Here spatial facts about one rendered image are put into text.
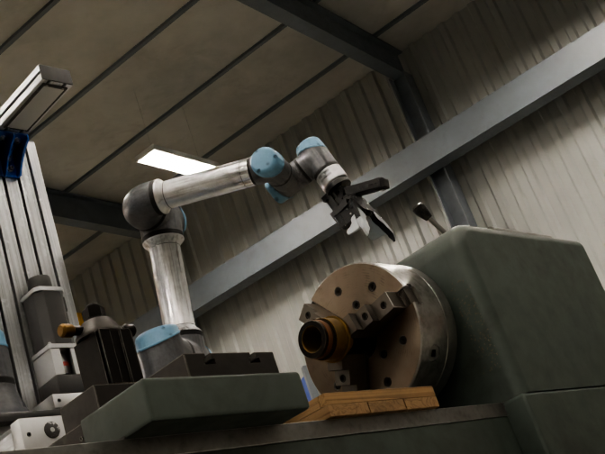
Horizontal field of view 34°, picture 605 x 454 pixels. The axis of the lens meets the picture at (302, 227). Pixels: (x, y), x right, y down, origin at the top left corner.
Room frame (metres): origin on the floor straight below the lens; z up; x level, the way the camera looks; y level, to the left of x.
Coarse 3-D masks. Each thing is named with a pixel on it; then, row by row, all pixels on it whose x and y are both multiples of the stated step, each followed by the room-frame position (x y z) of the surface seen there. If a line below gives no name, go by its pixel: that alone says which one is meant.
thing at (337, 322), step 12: (312, 324) 1.85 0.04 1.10; (324, 324) 1.85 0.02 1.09; (336, 324) 1.87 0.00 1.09; (300, 336) 1.88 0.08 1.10; (312, 336) 1.90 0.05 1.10; (324, 336) 1.84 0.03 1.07; (336, 336) 1.86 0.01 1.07; (348, 336) 1.88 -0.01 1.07; (300, 348) 1.88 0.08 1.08; (312, 348) 1.89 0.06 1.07; (324, 348) 1.85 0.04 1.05; (336, 348) 1.87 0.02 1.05; (348, 348) 1.89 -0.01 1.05; (324, 360) 1.89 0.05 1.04; (336, 360) 1.91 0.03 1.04
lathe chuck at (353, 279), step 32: (320, 288) 2.01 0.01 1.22; (352, 288) 1.96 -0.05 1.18; (384, 288) 1.91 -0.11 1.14; (416, 288) 1.91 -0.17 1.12; (416, 320) 1.88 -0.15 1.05; (352, 352) 2.02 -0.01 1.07; (384, 352) 1.95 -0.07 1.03; (416, 352) 1.90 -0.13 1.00; (320, 384) 2.06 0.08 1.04; (384, 384) 1.96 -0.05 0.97; (416, 384) 1.94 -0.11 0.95
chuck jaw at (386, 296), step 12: (408, 288) 1.90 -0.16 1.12; (384, 300) 1.87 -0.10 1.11; (396, 300) 1.88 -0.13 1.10; (408, 300) 1.89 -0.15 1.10; (360, 312) 1.88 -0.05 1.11; (372, 312) 1.88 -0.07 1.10; (384, 312) 1.87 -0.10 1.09; (396, 312) 1.89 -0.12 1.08; (348, 324) 1.88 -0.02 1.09; (360, 324) 1.89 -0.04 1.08; (372, 324) 1.89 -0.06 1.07; (384, 324) 1.92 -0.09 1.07; (360, 336) 1.92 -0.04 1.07; (372, 336) 1.95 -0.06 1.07
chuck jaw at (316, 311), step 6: (306, 306) 1.99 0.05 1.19; (312, 306) 1.99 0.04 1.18; (318, 306) 2.00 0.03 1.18; (306, 312) 1.99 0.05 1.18; (312, 312) 1.95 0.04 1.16; (318, 312) 1.97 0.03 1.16; (324, 312) 1.99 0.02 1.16; (330, 312) 2.00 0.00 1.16; (300, 318) 2.00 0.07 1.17; (306, 318) 1.99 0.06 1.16; (312, 318) 1.96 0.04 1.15
